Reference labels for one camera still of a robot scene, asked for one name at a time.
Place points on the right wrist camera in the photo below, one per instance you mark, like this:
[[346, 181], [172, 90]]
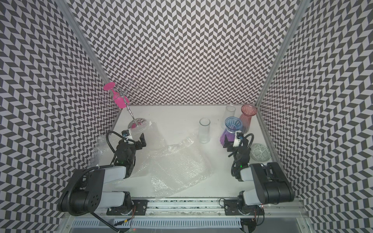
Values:
[[239, 136]]

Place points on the blue purple vase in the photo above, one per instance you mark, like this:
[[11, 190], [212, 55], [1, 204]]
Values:
[[232, 125]]

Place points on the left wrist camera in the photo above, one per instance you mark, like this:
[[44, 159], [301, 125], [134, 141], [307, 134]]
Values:
[[126, 135]]

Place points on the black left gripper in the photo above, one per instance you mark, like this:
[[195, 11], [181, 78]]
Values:
[[139, 146]]

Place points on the clear bubble wrap sheet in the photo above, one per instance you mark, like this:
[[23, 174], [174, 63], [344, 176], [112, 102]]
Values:
[[103, 154]]

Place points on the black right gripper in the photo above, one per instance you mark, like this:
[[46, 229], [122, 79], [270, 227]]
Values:
[[230, 145]]

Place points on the clear glass vase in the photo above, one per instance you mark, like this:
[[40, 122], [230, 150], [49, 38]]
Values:
[[229, 112]]

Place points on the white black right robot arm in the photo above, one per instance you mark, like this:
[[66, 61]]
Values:
[[270, 183]]

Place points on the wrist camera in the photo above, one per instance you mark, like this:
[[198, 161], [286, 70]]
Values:
[[239, 136], [126, 135]]

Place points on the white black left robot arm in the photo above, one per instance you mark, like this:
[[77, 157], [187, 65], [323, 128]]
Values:
[[84, 193]]

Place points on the green patterned bowl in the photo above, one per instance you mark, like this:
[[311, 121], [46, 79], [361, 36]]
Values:
[[260, 153]]

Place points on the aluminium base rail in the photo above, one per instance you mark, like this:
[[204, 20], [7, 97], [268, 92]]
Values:
[[213, 207]]

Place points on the pink plastic wine glass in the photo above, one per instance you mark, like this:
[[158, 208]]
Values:
[[121, 101]]

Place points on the pink vase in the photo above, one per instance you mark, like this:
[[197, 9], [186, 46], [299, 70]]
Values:
[[247, 112]]

